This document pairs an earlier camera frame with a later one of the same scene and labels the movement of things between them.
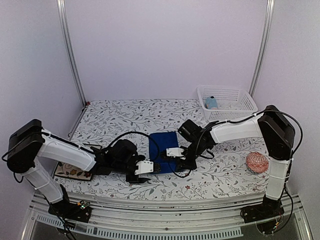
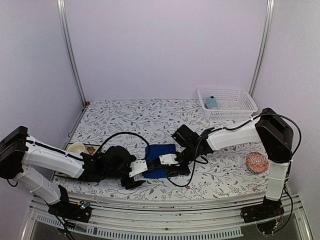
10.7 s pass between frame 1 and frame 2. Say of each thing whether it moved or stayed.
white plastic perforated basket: stayed
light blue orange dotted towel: stayed
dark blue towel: moved
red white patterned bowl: stayed
